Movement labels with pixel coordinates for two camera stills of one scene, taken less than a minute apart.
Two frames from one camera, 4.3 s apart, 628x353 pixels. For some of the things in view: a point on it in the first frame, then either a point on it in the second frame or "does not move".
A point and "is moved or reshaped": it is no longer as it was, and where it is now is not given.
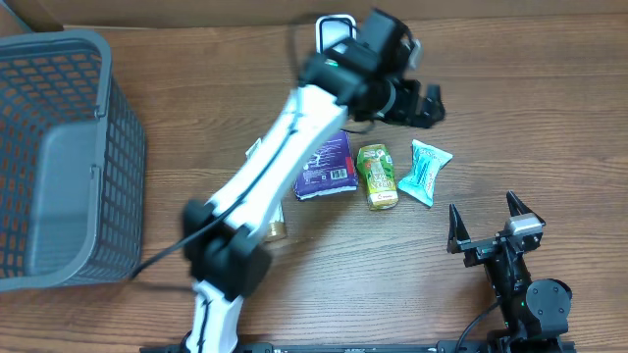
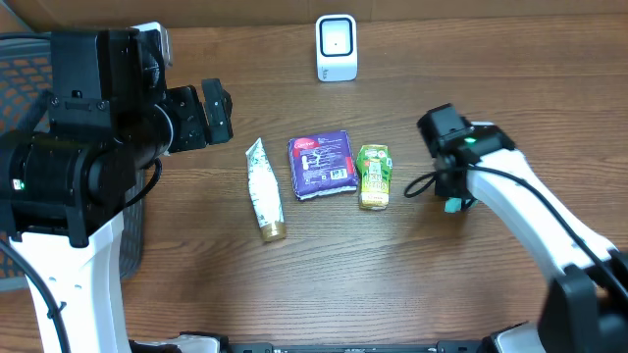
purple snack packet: (330, 167) does not move
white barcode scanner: (334, 28) does not move
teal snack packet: (426, 163) to (453, 204)
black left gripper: (413, 110) to (197, 132)
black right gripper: (481, 247) to (448, 190)
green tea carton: (376, 165) is moved or reshaped
